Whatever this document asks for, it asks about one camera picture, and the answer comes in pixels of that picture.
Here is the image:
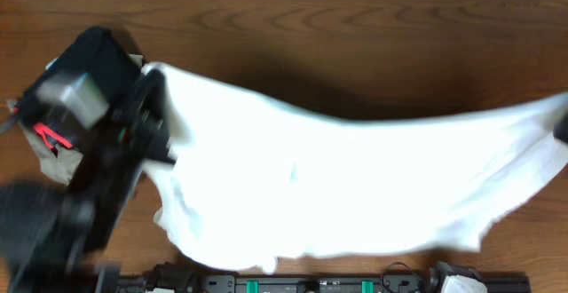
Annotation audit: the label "white printed t-shirt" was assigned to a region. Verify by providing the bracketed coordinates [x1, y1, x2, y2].
[143, 62, 567, 273]

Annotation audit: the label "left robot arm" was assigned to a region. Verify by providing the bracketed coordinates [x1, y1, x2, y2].
[1, 71, 176, 292]

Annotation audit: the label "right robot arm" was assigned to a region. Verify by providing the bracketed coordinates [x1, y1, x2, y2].
[425, 262, 530, 293]

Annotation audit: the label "khaki folded garment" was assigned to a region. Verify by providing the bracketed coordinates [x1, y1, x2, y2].
[6, 53, 146, 186]

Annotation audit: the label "black folded garment red trim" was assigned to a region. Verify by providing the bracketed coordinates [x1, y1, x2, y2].
[15, 27, 140, 152]

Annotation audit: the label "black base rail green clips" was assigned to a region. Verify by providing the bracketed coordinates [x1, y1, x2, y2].
[94, 262, 532, 293]

